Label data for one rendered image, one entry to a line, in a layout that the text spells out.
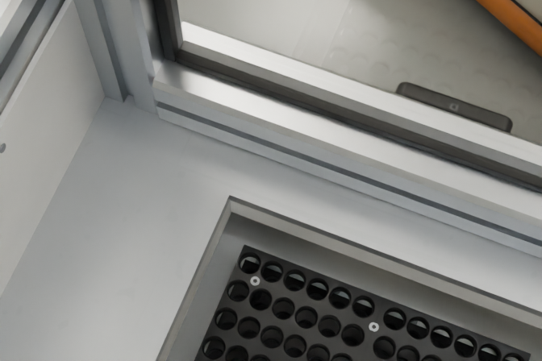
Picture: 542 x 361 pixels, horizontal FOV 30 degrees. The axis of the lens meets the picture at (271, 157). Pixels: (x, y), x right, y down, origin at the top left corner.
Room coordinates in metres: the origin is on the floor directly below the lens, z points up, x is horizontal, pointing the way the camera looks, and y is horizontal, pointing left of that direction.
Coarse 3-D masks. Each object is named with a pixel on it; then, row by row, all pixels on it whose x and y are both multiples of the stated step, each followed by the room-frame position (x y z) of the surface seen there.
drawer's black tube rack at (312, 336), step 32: (256, 288) 0.16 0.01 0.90; (320, 288) 0.17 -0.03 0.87; (224, 320) 0.15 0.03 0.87; (256, 320) 0.15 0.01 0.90; (288, 320) 0.15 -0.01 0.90; (320, 320) 0.15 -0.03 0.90; (352, 320) 0.15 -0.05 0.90; (224, 352) 0.13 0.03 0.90; (256, 352) 0.13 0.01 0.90; (288, 352) 0.13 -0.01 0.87; (320, 352) 0.13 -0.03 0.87; (352, 352) 0.13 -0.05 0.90; (384, 352) 0.13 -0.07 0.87; (416, 352) 0.13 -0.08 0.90; (480, 352) 0.13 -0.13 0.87
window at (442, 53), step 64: (192, 0) 0.26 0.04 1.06; (256, 0) 0.25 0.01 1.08; (320, 0) 0.24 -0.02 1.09; (384, 0) 0.23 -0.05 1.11; (448, 0) 0.22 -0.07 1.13; (512, 0) 0.21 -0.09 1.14; (256, 64) 0.25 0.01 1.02; (320, 64) 0.24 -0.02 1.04; (384, 64) 0.23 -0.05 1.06; (448, 64) 0.22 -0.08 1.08; (512, 64) 0.21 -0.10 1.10; (448, 128) 0.21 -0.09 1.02; (512, 128) 0.20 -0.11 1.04
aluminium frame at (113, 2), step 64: (0, 0) 0.24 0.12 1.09; (64, 0) 0.27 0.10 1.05; (128, 0) 0.25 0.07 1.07; (0, 64) 0.22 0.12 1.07; (128, 64) 0.26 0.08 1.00; (192, 64) 0.26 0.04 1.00; (192, 128) 0.24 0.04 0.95; (256, 128) 0.23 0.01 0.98; (320, 128) 0.23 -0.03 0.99; (384, 128) 0.22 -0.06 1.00; (384, 192) 0.20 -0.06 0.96; (448, 192) 0.19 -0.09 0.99; (512, 192) 0.19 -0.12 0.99
